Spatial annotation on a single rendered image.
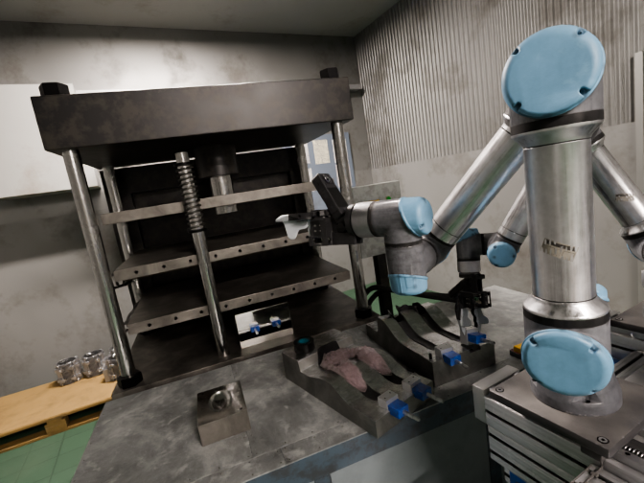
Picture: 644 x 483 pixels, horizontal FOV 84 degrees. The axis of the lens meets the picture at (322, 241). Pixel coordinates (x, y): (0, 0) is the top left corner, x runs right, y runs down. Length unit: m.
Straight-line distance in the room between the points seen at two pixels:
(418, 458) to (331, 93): 1.54
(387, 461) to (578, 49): 1.18
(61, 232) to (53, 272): 0.40
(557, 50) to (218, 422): 1.20
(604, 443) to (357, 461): 0.71
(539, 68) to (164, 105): 1.41
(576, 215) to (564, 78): 0.19
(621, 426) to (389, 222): 0.53
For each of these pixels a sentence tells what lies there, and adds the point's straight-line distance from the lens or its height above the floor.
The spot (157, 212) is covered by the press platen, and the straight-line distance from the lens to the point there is 1.80.
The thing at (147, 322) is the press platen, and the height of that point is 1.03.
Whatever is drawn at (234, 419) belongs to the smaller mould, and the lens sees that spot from 1.28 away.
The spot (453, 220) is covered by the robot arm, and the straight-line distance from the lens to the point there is 0.80.
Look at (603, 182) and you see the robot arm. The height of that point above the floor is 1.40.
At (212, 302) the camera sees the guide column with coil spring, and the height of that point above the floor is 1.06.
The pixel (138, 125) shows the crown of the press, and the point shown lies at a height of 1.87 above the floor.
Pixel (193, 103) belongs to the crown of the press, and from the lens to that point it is 1.71.
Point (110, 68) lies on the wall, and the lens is 4.48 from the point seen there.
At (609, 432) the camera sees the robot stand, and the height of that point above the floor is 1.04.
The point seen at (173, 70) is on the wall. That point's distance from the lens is 4.53.
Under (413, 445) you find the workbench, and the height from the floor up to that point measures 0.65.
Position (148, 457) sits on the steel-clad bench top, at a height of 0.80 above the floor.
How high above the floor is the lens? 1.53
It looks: 9 degrees down
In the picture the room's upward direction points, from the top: 9 degrees counter-clockwise
